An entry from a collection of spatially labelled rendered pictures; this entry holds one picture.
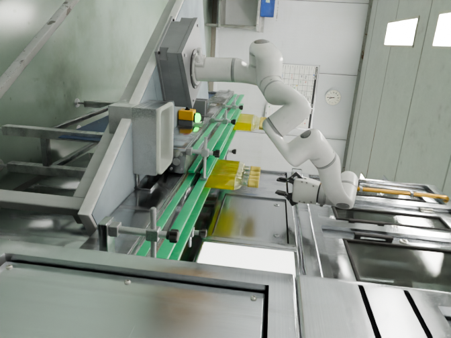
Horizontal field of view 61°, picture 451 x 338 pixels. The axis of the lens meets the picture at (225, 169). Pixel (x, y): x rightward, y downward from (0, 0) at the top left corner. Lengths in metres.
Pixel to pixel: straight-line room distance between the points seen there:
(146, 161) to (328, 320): 0.88
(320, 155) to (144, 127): 0.58
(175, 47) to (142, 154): 0.43
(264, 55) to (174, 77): 0.35
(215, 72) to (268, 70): 0.25
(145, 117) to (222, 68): 0.43
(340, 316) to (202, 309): 0.18
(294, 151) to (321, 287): 0.74
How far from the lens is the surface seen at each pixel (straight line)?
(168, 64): 1.47
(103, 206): 1.11
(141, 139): 1.26
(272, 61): 1.38
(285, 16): 7.34
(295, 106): 1.29
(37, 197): 1.19
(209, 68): 1.54
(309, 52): 7.36
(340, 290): 0.60
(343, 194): 1.38
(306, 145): 1.27
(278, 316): 0.53
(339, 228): 1.67
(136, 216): 1.13
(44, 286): 0.61
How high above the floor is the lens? 1.18
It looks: 6 degrees down
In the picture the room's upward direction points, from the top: 95 degrees clockwise
